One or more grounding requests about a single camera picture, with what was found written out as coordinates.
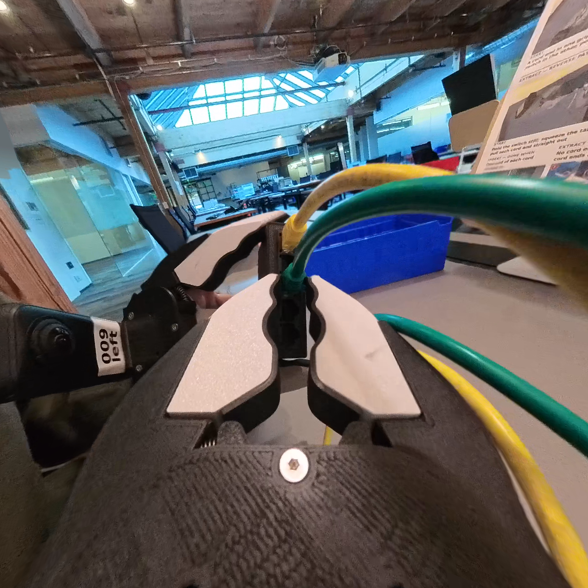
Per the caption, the black network switch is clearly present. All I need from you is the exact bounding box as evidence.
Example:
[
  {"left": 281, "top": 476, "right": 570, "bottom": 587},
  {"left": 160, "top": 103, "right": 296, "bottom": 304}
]
[{"left": 257, "top": 220, "right": 308, "bottom": 360}]

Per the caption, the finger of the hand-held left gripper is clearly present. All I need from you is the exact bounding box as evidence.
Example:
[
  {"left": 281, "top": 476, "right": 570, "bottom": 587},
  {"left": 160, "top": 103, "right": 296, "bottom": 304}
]
[{"left": 174, "top": 211, "right": 290, "bottom": 292}]

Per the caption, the yellow ethernet cable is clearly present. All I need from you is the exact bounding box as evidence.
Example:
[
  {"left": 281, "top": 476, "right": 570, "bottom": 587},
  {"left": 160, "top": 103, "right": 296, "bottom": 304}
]
[{"left": 281, "top": 163, "right": 588, "bottom": 588}]

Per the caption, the person's left forearm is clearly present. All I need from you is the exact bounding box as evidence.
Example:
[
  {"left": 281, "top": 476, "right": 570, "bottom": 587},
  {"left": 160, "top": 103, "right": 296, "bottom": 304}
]
[{"left": 0, "top": 381, "right": 134, "bottom": 588}]

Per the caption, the black mesh office chair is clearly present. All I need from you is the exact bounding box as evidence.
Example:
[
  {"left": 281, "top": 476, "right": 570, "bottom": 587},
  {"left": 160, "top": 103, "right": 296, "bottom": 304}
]
[{"left": 130, "top": 203, "right": 185, "bottom": 254}]

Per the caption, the printed instruction sheet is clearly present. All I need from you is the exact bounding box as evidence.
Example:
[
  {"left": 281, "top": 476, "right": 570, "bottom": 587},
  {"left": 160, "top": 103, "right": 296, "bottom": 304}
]
[{"left": 475, "top": 0, "right": 588, "bottom": 181}]

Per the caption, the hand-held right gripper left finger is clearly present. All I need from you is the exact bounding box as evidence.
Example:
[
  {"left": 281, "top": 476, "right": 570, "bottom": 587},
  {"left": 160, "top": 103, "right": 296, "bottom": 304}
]
[{"left": 165, "top": 273, "right": 282, "bottom": 430}]

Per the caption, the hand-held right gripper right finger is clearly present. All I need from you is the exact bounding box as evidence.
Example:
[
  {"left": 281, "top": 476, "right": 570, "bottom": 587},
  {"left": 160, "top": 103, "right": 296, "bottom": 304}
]
[{"left": 306, "top": 275, "right": 423, "bottom": 436}]

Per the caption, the blue plastic bin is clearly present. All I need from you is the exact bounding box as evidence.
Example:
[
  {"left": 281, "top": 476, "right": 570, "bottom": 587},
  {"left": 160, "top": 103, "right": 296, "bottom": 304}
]
[{"left": 303, "top": 213, "right": 454, "bottom": 295}]

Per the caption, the green ethernet cable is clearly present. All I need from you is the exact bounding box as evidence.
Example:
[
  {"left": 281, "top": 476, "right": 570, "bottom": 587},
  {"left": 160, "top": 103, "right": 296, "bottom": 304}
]
[{"left": 281, "top": 175, "right": 588, "bottom": 456}]

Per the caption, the wooden support post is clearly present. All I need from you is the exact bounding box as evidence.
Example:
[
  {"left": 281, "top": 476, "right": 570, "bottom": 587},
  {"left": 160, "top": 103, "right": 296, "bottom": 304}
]
[{"left": 108, "top": 80, "right": 173, "bottom": 217}]

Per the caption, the blank wooden clipboard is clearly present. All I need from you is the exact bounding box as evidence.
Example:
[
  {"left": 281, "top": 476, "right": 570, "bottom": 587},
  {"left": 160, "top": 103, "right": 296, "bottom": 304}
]
[{"left": 448, "top": 100, "right": 501, "bottom": 153}]

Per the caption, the small black monitor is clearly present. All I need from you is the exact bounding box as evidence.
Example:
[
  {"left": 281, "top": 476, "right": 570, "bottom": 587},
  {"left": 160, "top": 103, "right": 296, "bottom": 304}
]
[{"left": 441, "top": 54, "right": 498, "bottom": 117}]

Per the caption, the white clipboard stand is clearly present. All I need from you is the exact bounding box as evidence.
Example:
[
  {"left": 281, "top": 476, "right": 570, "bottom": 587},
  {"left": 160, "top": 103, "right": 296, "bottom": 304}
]
[{"left": 447, "top": 232, "right": 559, "bottom": 286}]

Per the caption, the ceiling mounted device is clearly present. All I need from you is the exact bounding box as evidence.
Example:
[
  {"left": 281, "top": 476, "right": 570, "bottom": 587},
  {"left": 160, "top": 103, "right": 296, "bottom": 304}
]
[{"left": 315, "top": 45, "right": 352, "bottom": 75}]

